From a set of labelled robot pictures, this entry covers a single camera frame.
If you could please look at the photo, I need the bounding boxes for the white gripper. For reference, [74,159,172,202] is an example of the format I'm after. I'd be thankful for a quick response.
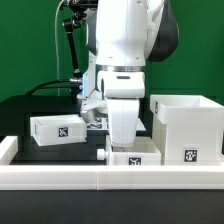
[97,71,145,147]

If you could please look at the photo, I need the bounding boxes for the white front drawer box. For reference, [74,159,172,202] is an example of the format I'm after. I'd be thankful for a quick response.
[97,136,161,166]

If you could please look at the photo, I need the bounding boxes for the white drawer box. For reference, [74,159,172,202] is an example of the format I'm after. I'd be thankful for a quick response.
[30,114,87,146]
[97,136,161,166]

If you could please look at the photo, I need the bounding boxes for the white drawer cabinet frame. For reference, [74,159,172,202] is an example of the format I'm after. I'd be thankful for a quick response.
[150,95,224,166]

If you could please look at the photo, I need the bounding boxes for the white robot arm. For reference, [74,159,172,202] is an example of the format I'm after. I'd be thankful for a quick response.
[68,0,179,147]

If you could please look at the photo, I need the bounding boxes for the white rear drawer box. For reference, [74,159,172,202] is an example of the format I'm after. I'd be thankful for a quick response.
[30,114,87,146]

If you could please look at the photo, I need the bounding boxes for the white marker tag sheet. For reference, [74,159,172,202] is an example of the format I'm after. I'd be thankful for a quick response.
[87,117,146,131]

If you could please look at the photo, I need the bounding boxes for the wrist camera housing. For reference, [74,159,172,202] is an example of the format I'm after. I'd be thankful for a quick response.
[80,90,108,123]

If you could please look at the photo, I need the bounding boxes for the black base cable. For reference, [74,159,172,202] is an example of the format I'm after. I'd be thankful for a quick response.
[24,78,83,97]

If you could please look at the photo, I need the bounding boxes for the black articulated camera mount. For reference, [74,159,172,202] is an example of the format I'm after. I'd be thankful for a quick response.
[63,0,99,78]

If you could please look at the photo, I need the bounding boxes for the white hanging cable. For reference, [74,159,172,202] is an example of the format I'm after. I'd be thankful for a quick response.
[54,0,68,97]

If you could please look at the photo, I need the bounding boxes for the white front fence rail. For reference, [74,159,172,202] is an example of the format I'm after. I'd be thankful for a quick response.
[0,165,224,190]

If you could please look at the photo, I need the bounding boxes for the white fence rail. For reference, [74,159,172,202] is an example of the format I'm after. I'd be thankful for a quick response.
[0,165,224,190]
[0,136,18,165]

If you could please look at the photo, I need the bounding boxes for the white left fence rail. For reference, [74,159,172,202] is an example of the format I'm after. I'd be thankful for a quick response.
[0,136,18,165]

